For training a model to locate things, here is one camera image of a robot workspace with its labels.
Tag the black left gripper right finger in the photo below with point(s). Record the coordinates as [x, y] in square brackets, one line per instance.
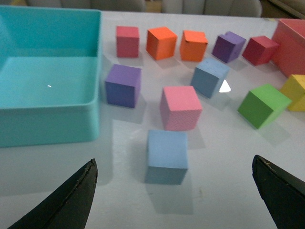
[283, 193]

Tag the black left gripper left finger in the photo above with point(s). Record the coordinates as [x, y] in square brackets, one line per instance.
[67, 207]

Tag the light blue foam block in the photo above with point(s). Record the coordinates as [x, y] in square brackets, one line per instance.
[167, 157]
[209, 76]

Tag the green foam block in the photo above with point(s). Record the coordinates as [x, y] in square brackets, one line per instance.
[262, 105]

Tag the yellow foam block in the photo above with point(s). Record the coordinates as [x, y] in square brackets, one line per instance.
[294, 89]

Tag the pink foam block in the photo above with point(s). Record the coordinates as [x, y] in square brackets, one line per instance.
[180, 108]

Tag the front purple foam block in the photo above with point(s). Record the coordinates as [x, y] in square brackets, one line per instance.
[123, 85]

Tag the pink plastic bin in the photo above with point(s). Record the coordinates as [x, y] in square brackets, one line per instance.
[290, 56]

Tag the right dark red foam block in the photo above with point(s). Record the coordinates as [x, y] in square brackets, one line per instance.
[260, 50]

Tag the teal plastic bin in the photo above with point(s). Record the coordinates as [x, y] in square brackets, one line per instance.
[50, 64]

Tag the notched purple foam block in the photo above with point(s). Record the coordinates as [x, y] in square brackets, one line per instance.
[228, 46]

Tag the right orange foam block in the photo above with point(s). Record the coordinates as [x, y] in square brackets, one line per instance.
[193, 46]

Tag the orange foam block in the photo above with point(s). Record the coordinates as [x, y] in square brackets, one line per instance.
[193, 46]
[161, 43]

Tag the left red foam block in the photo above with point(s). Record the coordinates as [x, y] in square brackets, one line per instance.
[127, 41]

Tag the right grey chair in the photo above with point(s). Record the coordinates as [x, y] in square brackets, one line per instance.
[239, 8]

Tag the grey chair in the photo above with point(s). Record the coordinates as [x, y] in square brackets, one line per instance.
[239, 8]
[108, 5]

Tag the left orange foam block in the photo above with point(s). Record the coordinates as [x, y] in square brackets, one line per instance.
[161, 43]

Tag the left grey chair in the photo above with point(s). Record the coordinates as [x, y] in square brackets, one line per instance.
[108, 5]

